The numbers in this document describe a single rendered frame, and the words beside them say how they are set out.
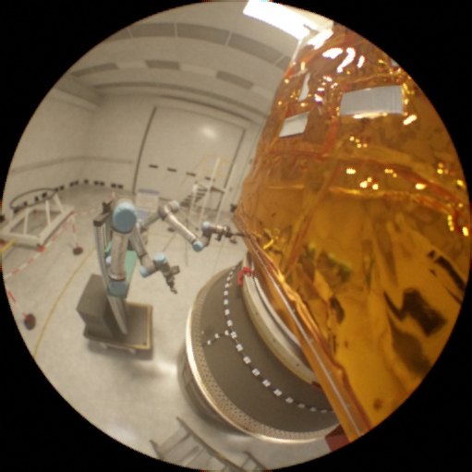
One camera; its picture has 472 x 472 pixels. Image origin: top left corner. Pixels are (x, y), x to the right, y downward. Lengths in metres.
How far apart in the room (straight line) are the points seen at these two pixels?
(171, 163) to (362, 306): 7.92
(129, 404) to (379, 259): 2.39
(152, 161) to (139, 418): 8.46
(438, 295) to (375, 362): 0.21
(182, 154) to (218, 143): 1.84
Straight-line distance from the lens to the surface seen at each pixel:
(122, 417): 2.32
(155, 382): 2.24
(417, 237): 0.44
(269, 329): 0.69
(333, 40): 1.42
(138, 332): 2.12
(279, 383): 0.84
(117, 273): 0.90
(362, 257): 0.46
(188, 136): 7.93
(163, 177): 8.02
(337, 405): 0.67
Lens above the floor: 2.22
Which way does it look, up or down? 22 degrees down
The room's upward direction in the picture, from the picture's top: 20 degrees clockwise
